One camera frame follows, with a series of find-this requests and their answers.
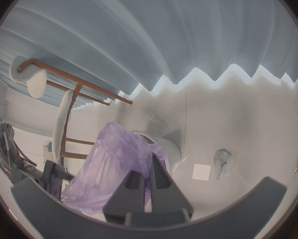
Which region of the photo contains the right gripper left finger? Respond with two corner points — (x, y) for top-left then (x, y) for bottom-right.
(103, 170), (150, 225)

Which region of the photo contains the purple plastic bag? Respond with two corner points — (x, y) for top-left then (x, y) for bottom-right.
(62, 122), (168, 215)

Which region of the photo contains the white cushioned wooden chair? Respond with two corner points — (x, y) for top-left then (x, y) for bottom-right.
(9, 56), (133, 160)

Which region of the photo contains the pale blue curtain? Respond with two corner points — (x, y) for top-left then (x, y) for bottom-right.
(0, 0), (298, 111)

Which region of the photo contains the crumpled white paper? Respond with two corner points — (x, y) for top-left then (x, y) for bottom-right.
(214, 148), (233, 181)

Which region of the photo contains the white trash bin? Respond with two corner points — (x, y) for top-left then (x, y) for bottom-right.
(130, 130), (182, 174)

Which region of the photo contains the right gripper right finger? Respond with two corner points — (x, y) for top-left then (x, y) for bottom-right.
(150, 155), (195, 221)

